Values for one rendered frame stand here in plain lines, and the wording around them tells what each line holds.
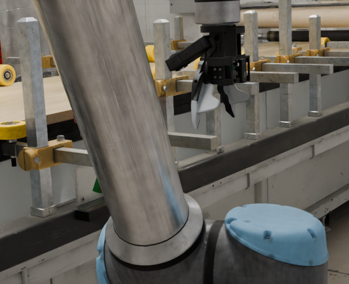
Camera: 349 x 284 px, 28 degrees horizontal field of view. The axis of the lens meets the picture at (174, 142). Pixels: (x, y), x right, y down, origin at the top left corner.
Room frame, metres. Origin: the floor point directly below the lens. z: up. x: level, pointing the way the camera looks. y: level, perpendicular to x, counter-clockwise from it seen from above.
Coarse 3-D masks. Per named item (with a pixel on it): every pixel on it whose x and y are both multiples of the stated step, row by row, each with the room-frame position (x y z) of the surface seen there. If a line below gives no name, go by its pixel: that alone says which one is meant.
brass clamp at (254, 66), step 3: (258, 60) 2.45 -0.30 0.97; (261, 60) 2.45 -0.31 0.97; (264, 60) 2.45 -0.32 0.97; (267, 60) 2.47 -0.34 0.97; (270, 60) 2.49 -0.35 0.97; (252, 63) 2.40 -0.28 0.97; (255, 63) 2.40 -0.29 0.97; (258, 63) 2.42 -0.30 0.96; (261, 63) 2.44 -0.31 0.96; (252, 66) 2.39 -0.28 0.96; (255, 66) 2.40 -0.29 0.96; (258, 66) 2.42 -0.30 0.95; (261, 66) 2.44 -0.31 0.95; (252, 69) 2.39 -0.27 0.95; (255, 69) 2.39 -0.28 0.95; (258, 69) 2.42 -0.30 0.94; (261, 69) 2.44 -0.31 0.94
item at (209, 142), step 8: (168, 136) 1.74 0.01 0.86; (176, 136) 1.73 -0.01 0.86; (184, 136) 1.72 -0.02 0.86; (192, 136) 1.70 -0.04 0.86; (200, 136) 1.70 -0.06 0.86; (208, 136) 1.69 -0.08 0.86; (216, 136) 1.69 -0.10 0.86; (176, 144) 1.73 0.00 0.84; (184, 144) 1.72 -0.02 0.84; (192, 144) 1.70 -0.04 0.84; (200, 144) 1.69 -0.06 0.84; (208, 144) 1.67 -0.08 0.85; (216, 144) 1.69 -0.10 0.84
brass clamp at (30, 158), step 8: (48, 144) 1.65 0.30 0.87; (56, 144) 1.65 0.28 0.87; (64, 144) 1.67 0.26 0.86; (72, 144) 1.69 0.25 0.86; (24, 152) 1.59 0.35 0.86; (32, 152) 1.60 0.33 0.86; (40, 152) 1.60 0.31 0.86; (48, 152) 1.62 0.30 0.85; (24, 160) 1.60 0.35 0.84; (32, 160) 1.58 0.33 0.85; (40, 160) 1.59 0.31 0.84; (48, 160) 1.62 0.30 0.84; (24, 168) 1.60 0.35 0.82; (32, 168) 1.59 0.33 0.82; (40, 168) 1.60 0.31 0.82
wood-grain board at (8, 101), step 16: (272, 48) 3.90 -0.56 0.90; (304, 48) 3.79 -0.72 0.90; (336, 48) 3.69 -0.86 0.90; (192, 64) 3.18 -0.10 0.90; (48, 80) 2.79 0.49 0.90; (0, 96) 2.34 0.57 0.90; (16, 96) 2.32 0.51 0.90; (48, 96) 2.28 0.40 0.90; (64, 96) 2.27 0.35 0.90; (0, 112) 1.98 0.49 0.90; (16, 112) 1.97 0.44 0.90; (48, 112) 1.94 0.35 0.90; (64, 112) 1.95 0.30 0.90
